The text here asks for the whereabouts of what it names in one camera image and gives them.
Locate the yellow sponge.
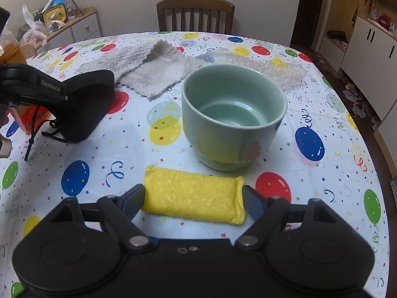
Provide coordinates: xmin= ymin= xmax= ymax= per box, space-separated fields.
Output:
xmin=143 ymin=165 xmax=246 ymax=225

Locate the black fabric pouch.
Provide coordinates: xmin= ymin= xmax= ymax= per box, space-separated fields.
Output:
xmin=42 ymin=69 xmax=115 ymax=143

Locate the grey fluffy cloth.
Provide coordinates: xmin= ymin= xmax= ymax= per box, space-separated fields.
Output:
xmin=77 ymin=40 xmax=201 ymax=99

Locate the amber drink bottle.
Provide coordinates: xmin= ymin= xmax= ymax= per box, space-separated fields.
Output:
xmin=0 ymin=32 xmax=26 ymax=65

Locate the red white cardboard box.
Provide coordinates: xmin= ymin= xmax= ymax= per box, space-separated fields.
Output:
xmin=9 ymin=105 xmax=51 ymax=134

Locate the tied clear plastic bag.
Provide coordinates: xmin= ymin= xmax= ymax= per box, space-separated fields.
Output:
xmin=20 ymin=5 xmax=48 ymax=48

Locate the balloon pattern tablecloth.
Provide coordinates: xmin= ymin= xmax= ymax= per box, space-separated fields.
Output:
xmin=1 ymin=32 xmax=390 ymax=297

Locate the wooden side cabinet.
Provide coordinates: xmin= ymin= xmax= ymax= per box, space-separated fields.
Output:
xmin=22 ymin=7 xmax=102 ymax=59

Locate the green ceramic mug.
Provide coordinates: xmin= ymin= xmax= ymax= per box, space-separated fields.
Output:
xmin=182 ymin=65 xmax=287 ymax=172

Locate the floral tissue box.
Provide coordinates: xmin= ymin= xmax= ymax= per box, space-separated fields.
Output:
xmin=390 ymin=176 xmax=397 ymax=208

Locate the bubble wrap sheet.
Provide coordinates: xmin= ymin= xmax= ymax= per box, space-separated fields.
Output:
xmin=195 ymin=48 xmax=307 ymax=89

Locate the dark entrance door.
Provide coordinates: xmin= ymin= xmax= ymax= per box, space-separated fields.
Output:
xmin=291 ymin=0 xmax=323 ymax=49

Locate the wooden dining chair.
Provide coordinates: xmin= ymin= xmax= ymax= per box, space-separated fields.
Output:
xmin=156 ymin=0 xmax=235 ymax=35

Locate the white wall cabinet unit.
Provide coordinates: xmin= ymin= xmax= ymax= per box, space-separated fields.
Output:
xmin=320 ymin=0 xmax=396 ymax=163

